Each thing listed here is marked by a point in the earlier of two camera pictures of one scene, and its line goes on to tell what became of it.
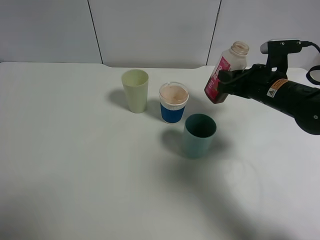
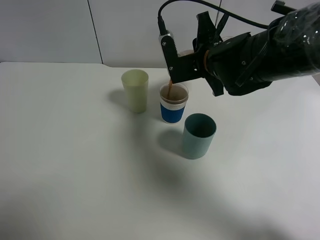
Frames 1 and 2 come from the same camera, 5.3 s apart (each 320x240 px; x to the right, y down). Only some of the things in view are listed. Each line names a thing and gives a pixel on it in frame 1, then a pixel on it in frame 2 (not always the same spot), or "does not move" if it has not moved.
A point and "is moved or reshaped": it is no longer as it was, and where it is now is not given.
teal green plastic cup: (199, 130) does not move
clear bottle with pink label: (233, 59) is moved or reshaped
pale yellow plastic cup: (136, 83) does not move
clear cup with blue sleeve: (173, 96) does not move
